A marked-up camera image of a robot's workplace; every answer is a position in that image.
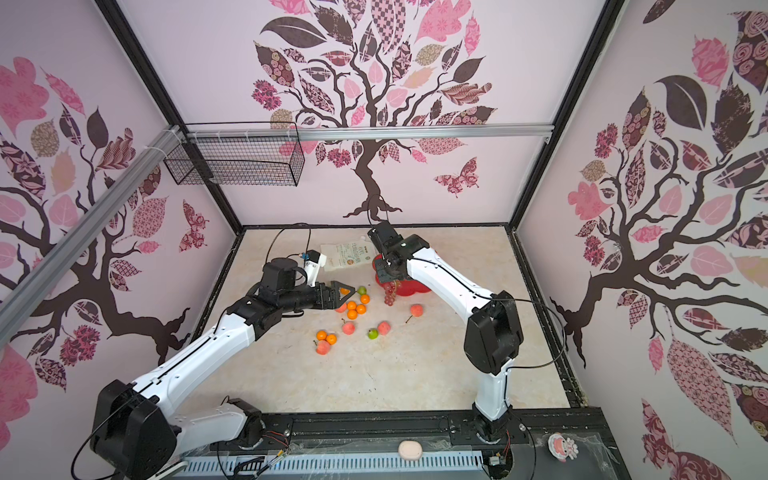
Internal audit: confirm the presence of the aluminium rail left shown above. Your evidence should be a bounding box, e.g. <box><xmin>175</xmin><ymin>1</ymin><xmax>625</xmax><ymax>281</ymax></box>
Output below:
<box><xmin>1</xmin><ymin>125</ymin><xmax>183</xmax><ymax>345</ymax></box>

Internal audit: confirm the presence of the pink fake peach bottom left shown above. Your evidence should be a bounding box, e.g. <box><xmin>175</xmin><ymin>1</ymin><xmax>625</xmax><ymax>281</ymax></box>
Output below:
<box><xmin>314</xmin><ymin>340</ymin><xmax>332</xmax><ymax>355</ymax></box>

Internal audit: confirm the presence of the pink round sticker toy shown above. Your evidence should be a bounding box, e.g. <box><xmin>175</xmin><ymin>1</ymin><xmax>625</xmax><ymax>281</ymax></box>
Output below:
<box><xmin>547</xmin><ymin>433</ymin><xmax>579</xmax><ymax>463</ymax></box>

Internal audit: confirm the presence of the red flower-shaped fruit bowl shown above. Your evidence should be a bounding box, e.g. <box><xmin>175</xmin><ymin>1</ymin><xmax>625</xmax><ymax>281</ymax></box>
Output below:
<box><xmin>371</xmin><ymin>255</ymin><xmax>431</xmax><ymax>297</ymax></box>

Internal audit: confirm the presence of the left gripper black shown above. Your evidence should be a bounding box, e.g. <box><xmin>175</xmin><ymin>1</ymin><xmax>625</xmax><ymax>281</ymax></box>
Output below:
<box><xmin>279</xmin><ymin>280</ymin><xmax>355</xmax><ymax>313</ymax></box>

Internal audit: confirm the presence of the aluminium rail back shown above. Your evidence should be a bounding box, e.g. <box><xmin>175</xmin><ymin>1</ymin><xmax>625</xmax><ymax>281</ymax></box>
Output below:
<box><xmin>185</xmin><ymin>122</ymin><xmax>554</xmax><ymax>141</ymax></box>

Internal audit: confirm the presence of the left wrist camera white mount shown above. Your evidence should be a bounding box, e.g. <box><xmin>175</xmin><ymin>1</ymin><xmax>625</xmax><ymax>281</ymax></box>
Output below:
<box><xmin>302</xmin><ymin>249</ymin><xmax>327</xmax><ymax>287</ymax></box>

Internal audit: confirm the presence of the pink fake peach far right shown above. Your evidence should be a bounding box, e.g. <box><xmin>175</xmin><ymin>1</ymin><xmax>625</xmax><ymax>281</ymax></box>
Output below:
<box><xmin>406</xmin><ymin>304</ymin><xmax>424</xmax><ymax>322</ymax></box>

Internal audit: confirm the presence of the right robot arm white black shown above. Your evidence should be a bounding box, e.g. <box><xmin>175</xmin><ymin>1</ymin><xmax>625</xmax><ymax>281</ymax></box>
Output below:
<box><xmin>368</xmin><ymin>221</ymin><xmax>524</xmax><ymax>443</ymax></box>

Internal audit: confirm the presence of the black wire basket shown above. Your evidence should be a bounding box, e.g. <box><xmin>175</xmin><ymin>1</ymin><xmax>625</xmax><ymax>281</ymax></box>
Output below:
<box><xmin>164</xmin><ymin>120</ymin><xmax>305</xmax><ymax>187</ymax></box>

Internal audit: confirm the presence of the aluminium rail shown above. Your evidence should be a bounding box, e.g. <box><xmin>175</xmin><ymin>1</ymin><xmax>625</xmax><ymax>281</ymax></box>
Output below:
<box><xmin>1</xmin><ymin>125</ymin><xmax>183</xmax><ymax>345</ymax></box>
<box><xmin>185</xmin><ymin>122</ymin><xmax>554</xmax><ymax>141</ymax></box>

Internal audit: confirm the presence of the purple fake grape bunch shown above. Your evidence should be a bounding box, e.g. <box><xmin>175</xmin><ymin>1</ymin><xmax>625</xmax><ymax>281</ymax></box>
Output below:
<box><xmin>381</xmin><ymin>280</ymin><xmax>401</xmax><ymax>306</ymax></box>

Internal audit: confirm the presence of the pink fake peach middle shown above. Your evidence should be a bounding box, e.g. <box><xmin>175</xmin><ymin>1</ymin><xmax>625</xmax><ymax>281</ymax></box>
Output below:
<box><xmin>342</xmin><ymin>320</ymin><xmax>356</xmax><ymax>335</ymax></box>

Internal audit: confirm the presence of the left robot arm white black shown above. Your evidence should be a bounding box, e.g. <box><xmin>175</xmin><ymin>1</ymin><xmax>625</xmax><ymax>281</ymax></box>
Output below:
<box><xmin>85</xmin><ymin>258</ymin><xmax>356</xmax><ymax>479</ymax></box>

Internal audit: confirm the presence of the white slotted cable duct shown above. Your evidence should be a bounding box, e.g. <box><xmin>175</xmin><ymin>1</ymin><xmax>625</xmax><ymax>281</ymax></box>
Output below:
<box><xmin>176</xmin><ymin>451</ymin><xmax>486</xmax><ymax>479</ymax></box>

